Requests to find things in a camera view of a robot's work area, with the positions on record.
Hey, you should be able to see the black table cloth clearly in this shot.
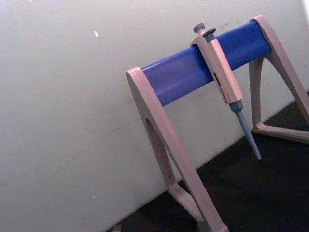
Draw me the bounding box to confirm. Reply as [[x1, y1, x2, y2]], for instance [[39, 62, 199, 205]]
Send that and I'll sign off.
[[105, 90, 309, 232]]

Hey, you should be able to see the beige pipette with grey tip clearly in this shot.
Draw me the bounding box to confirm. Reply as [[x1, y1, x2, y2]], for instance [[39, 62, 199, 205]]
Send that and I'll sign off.
[[189, 23, 262, 161]]

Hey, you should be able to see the beige stand with blue bar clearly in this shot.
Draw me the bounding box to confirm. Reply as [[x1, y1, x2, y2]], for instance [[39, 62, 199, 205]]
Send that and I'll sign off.
[[126, 15, 309, 232]]

